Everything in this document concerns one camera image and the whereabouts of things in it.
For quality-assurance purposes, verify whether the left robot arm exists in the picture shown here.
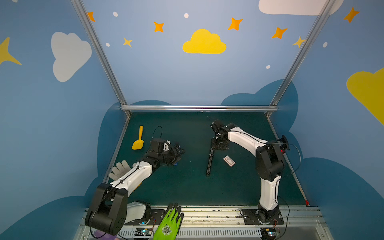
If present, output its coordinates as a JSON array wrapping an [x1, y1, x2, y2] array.
[[85, 139, 185, 235]]

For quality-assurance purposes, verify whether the yellow toy shovel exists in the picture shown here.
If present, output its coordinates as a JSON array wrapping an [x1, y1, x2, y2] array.
[[132, 126, 144, 150]]

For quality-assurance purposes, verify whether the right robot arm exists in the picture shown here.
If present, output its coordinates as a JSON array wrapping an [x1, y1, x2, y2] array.
[[206, 120, 290, 225]]

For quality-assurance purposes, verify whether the aluminium frame back bar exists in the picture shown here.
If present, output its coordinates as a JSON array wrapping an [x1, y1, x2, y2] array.
[[121, 105, 278, 112]]

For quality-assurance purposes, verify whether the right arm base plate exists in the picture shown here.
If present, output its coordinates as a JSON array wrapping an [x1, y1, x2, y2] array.
[[240, 208, 284, 225]]

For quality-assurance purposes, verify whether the green black work glove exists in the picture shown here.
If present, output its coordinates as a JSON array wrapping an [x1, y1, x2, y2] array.
[[153, 203, 184, 240]]

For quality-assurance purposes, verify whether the white cotton glove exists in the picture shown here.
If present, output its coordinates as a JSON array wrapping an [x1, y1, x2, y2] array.
[[109, 160, 138, 182]]

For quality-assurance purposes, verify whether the red black clamp tool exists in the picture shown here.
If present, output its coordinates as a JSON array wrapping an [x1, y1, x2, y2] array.
[[277, 135, 290, 153]]

